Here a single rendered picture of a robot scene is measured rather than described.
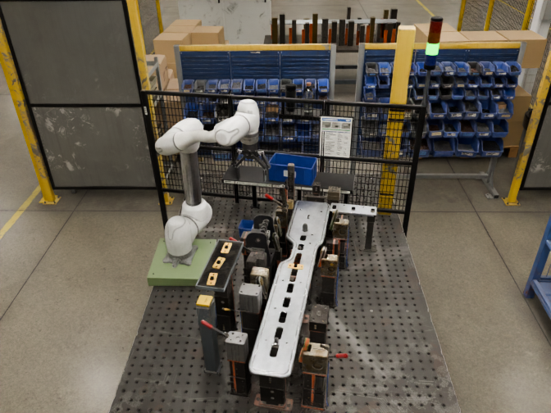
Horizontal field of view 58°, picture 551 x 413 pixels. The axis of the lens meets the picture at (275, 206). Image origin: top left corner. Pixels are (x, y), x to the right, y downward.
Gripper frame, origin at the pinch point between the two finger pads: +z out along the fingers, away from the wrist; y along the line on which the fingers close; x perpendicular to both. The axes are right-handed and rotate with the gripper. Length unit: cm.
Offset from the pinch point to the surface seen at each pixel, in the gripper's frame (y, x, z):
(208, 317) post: -6, -63, 37
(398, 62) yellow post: 71, 93, -34
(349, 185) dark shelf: 47, 74, 43
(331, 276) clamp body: 44, -7, 53
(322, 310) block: 43, -44, 43
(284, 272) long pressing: 20, -17, 46
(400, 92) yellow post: 74, 94, -16
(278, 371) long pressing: 29, -80, 46
